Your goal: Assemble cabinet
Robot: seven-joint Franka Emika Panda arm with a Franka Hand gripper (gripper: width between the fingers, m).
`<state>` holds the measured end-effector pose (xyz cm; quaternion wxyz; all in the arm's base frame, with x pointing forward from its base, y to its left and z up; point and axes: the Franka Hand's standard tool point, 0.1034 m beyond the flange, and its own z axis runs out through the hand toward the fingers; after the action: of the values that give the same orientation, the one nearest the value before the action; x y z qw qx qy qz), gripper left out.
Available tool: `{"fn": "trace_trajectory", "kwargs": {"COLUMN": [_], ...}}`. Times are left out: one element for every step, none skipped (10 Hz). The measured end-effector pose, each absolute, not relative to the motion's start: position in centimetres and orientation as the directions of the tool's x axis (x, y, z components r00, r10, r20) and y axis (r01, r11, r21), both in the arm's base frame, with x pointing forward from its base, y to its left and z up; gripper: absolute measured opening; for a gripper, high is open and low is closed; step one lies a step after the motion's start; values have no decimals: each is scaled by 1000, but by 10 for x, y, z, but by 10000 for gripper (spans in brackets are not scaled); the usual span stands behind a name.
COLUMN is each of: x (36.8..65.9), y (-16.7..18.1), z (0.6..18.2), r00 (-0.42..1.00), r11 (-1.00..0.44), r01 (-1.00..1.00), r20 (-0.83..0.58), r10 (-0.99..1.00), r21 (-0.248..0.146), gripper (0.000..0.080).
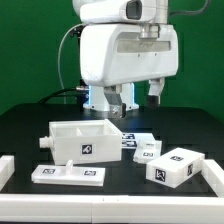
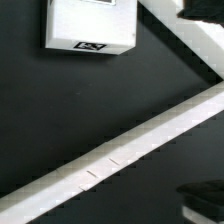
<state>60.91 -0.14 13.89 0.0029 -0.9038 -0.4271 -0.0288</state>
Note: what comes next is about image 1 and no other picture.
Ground grey camera cable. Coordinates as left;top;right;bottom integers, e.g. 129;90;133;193
57;22;86;105

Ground white front fence rail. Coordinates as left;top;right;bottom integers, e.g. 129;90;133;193
0;194;224;224

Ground white cabinet body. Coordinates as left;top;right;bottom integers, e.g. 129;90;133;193
39;119;122;165

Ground white door panel with handle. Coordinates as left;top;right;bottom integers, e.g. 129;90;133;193
31;160;106;186

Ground white marker base sheet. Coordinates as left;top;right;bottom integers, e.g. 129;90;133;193
122;133;155;149

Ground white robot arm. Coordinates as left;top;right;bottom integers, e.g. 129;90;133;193
72;0;178;118

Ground black camera on stand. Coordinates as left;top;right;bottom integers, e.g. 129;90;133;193
70;25;84;38

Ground black cables at base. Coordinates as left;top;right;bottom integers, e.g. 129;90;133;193
37;87;88;105

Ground white left fence block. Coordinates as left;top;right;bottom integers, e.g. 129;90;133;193
0;156;15;191

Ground small white flat panel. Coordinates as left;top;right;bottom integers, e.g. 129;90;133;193
133;139;162;164

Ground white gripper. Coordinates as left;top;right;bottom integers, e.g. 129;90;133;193
80;24;178;118

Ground white closed box part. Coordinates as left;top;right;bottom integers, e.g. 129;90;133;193
146;148;205;188

